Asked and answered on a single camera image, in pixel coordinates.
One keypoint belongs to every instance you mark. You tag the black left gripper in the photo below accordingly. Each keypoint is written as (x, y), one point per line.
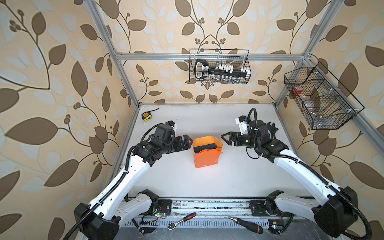
(186, 145)

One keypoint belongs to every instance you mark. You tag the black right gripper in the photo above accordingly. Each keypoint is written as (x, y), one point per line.
(237, 137)

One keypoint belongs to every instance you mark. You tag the dark navy gift box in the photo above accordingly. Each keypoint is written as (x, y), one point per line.
(205, 147)

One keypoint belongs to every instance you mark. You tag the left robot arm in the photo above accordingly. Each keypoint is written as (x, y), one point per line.
(139, 159)

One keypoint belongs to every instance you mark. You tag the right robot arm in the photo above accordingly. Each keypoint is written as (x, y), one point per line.
(333, 208)

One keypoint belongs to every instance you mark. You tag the yellow tape measure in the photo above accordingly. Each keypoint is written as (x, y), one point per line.
(146, 116)

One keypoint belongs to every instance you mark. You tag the red capped plastic bottle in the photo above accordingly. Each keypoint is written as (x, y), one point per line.
(298, 90)

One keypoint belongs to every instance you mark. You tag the black orange screwdriver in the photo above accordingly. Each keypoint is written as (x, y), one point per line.
(253, 227)

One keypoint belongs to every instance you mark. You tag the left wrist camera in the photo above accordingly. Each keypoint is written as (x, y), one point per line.
(166, 132)

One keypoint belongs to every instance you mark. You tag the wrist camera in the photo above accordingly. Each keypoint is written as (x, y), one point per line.
(243, 124)
(166, 132)

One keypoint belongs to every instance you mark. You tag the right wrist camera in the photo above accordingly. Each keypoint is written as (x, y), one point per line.
(243, 124)

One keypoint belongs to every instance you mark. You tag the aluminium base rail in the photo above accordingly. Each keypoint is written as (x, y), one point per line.
(210, 208)

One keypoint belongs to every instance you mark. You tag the side wire basket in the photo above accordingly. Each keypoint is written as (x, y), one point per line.
(332, 103)

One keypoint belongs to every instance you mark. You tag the back wire basket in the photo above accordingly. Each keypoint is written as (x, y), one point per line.
(235, 57)

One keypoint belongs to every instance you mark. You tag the red handled ratchet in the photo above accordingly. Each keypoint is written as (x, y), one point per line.
(173, 225)

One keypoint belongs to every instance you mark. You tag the socket set rail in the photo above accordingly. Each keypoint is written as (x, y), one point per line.
(203, 70)

